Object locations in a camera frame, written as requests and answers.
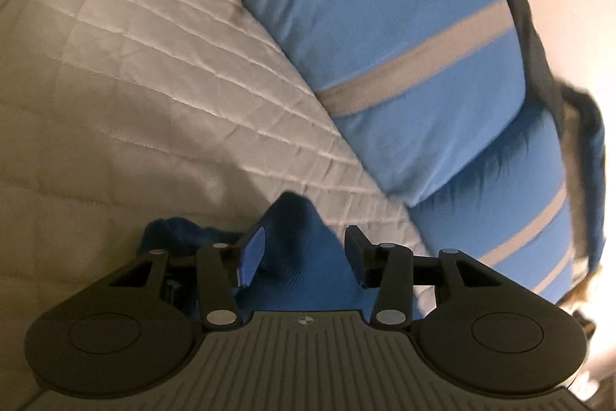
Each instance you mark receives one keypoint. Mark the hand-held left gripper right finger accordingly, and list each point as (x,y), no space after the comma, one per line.
(355,255)

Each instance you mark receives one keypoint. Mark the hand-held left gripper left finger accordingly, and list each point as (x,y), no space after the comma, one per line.
(251,258)

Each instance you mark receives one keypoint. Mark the dark blue garment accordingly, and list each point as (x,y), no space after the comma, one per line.
(298,247)

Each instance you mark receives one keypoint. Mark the small blue grey-striped pillow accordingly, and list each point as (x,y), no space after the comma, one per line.
(510,199)

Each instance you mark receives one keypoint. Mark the white quilted bedspread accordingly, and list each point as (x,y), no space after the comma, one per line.
(144,112)

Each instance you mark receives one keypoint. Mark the large blue grey-striped pillow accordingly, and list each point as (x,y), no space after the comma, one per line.
(365,26)

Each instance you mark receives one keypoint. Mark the dark bed headboard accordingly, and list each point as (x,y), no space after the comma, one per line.
(544,69)

